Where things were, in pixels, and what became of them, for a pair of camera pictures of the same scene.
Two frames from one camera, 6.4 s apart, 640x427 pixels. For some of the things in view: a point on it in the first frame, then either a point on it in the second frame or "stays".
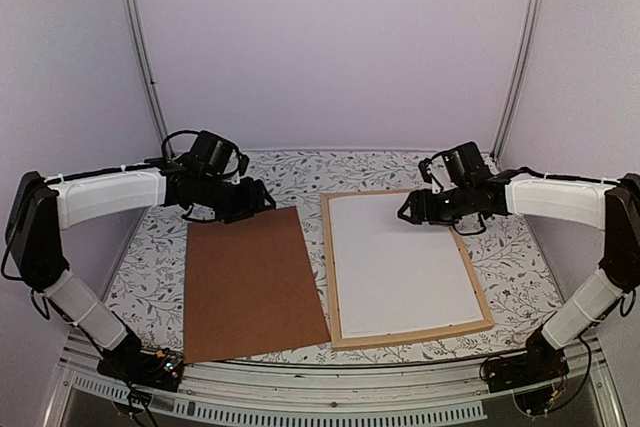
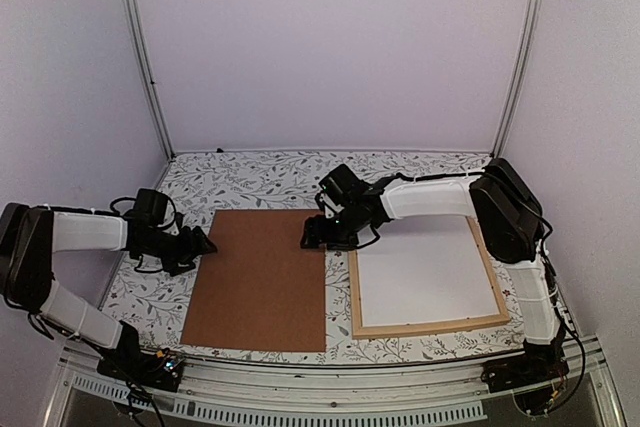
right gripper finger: [409, 203] to [314, 232]
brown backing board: [250, 287] stays
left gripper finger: [263, 199] to [202, 243]
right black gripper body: [442, 212] to [341, 235]
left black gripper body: [231, 204] to [170, 249]
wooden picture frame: [337, 340] to [430, 325]
